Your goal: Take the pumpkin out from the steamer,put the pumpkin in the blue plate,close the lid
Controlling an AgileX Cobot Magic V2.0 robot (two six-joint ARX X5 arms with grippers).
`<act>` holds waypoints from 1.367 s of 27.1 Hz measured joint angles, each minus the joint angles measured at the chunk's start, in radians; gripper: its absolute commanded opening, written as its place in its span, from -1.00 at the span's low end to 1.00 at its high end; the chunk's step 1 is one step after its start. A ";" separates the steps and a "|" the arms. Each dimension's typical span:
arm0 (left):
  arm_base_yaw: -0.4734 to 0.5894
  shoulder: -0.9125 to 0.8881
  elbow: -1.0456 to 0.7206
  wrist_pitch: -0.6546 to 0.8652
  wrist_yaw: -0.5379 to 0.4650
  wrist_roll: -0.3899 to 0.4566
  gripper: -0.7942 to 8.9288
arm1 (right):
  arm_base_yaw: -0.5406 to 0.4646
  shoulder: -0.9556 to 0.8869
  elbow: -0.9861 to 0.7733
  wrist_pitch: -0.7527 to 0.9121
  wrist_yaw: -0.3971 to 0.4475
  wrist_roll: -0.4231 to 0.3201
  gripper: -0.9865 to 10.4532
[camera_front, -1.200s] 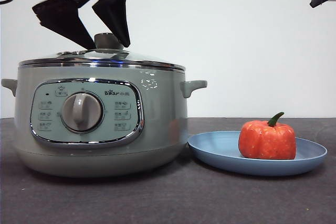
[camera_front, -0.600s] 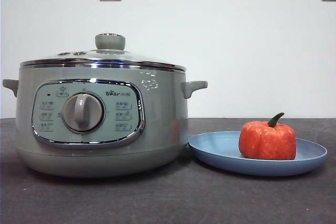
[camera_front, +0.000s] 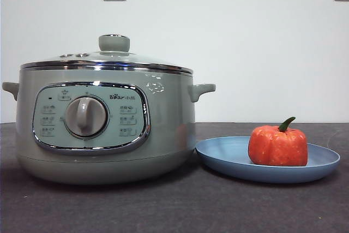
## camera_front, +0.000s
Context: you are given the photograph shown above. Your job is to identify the orange toy pumpkin green stem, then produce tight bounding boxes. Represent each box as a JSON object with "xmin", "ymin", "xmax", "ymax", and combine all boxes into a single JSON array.
[{"xmin": 248, "ymin": 116, "xmax": 309, "ymax": 167}]

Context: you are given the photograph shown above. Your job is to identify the glass lid with green knob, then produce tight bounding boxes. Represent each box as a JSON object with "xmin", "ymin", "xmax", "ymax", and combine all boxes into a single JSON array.
[{"xmin": 20, "ymin": 34, "xmax": 193, "ymax": 75}]

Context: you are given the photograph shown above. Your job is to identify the blue round plate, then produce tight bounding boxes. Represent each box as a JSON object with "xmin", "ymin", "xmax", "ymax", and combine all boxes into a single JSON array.
[{"xmin": 195, "ymin": 136, "xmax": 341, "ymax": 184}]

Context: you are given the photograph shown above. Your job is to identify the pale green electric steamer pot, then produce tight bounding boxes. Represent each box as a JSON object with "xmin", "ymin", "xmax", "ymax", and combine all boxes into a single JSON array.
[{"xmin": 2, "ymin": 66, "xmax": 216, "ymax": 186}]

